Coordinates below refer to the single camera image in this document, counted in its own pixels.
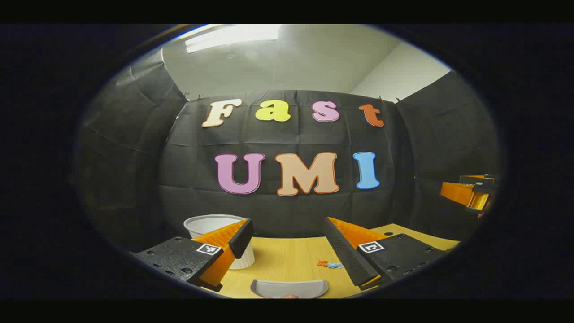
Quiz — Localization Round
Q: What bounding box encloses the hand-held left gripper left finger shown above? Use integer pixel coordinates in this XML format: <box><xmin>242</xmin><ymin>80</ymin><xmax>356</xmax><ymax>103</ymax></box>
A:
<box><xmin>131</xmin><ymin>218</ymin><xmax>254</xmax><ymax>293</ymax></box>

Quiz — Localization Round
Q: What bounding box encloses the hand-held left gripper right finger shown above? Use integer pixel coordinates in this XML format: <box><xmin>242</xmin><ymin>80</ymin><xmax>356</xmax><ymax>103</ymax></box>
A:
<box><xmin>322</xmin><ymin>217</ymin><xmax>453</xmax><ymax>290</ymax></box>

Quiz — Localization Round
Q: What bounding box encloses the white ribbed garbage bin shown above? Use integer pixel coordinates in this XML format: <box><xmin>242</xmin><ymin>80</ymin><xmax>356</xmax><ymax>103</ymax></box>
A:
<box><xmin>183</xmin><ymin>214</ymin><xmax>255</xmax><ymax>270</ymax></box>

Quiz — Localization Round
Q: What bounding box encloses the grey plastic dustpan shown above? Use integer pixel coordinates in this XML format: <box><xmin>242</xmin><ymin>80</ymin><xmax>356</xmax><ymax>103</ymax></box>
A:
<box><xmin>250</xmin><ymin>279</ymin><xmax>329</xmax><ymax>299</ymax></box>

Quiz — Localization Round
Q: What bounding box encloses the wooden desktop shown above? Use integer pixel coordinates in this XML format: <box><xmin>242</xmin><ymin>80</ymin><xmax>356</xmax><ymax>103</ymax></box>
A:
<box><xmin>215</xmin><ymin>223</ymin><xmax>460</xmax><ymax>299</ymax></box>

